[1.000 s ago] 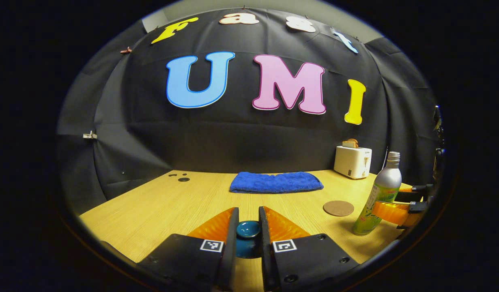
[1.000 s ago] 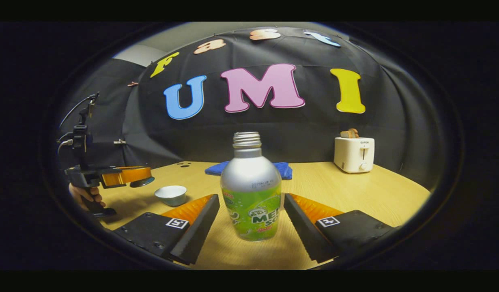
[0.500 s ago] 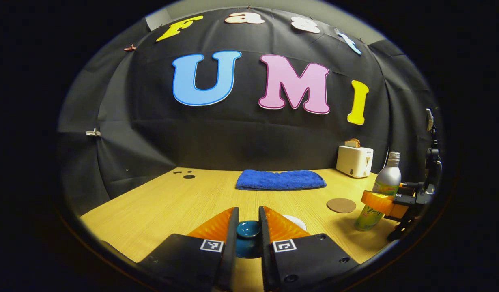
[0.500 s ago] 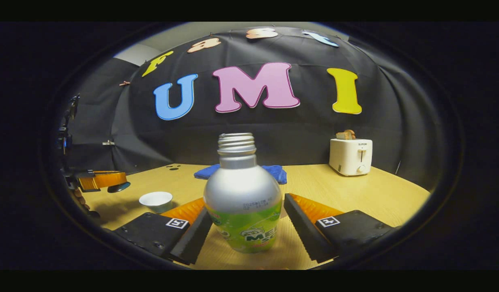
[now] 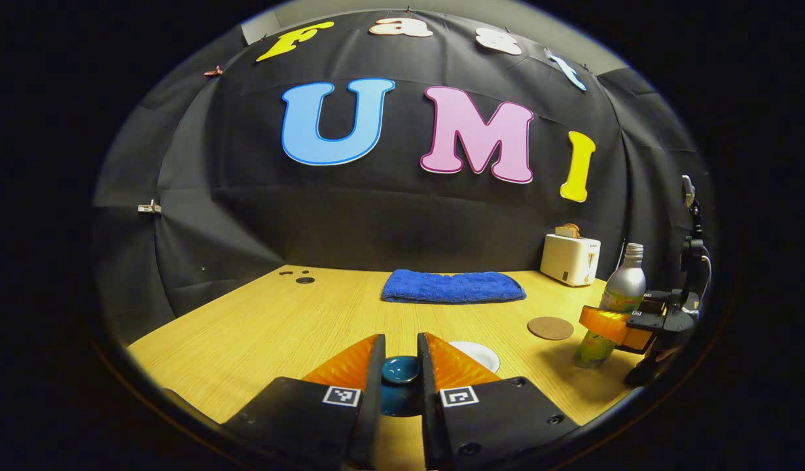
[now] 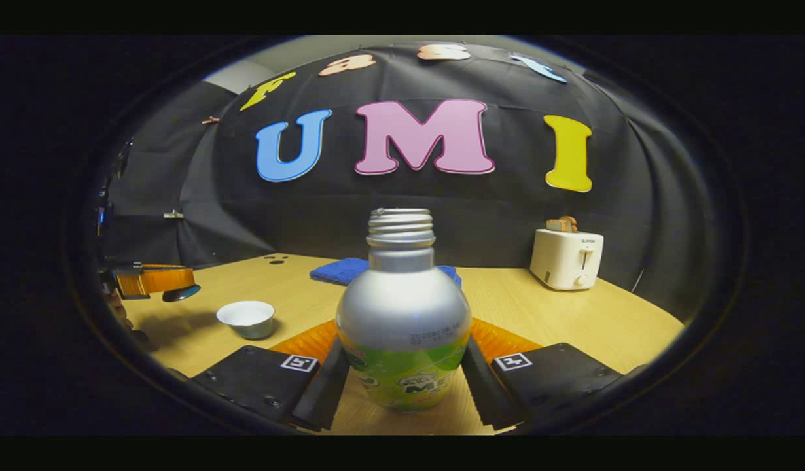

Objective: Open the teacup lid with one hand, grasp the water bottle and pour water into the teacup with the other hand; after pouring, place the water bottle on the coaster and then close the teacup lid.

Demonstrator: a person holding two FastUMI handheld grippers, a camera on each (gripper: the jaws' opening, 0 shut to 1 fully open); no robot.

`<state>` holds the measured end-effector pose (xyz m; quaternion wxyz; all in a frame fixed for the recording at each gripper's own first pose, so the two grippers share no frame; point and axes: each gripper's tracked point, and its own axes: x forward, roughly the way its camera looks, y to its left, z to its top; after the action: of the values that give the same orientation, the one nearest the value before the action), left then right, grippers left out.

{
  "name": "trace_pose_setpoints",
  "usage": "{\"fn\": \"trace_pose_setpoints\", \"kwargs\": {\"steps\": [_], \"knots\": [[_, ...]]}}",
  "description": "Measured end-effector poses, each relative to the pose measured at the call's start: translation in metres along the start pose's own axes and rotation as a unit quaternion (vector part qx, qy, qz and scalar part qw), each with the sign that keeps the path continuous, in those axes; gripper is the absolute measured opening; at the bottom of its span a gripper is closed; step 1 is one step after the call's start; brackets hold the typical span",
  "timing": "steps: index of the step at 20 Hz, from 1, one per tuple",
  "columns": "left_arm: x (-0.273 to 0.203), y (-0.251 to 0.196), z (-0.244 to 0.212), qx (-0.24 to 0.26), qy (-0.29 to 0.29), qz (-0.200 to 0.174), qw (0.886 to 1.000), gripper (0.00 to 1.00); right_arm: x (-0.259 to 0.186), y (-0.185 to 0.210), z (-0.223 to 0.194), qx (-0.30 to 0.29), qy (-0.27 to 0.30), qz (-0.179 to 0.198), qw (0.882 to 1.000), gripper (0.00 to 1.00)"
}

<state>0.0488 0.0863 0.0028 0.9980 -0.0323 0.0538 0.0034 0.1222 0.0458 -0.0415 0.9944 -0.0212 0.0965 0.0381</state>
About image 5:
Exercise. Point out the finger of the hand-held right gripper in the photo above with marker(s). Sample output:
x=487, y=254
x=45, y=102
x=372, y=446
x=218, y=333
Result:
x=612, y=324
x=654, y=302

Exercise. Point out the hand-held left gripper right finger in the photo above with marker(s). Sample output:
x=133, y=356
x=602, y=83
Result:
x=427, y=392

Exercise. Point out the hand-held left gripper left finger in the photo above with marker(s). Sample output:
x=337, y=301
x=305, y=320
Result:
x=374, y=392

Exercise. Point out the green label water bottle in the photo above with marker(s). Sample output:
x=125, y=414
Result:
x=625, y=288

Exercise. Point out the round cork coaster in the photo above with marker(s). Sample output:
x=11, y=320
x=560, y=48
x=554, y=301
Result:
x=550, y=328

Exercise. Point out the teal teacup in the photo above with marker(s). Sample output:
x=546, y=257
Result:
x=481, y=356

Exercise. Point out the white toaster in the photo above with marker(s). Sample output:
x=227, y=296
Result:
x=568, y=258

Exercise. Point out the toast slice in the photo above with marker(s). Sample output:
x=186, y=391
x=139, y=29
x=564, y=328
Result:
x=567, y=230

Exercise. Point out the blue towel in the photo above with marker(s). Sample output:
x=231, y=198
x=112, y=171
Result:
x=451, y=286

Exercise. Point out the black backdrop cloth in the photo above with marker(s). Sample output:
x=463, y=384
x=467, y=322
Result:
x=376, y=222

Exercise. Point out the metal clip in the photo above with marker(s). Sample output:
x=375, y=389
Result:
x=148, y=209

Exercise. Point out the red clip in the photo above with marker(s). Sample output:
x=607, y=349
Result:
x=213, y=71

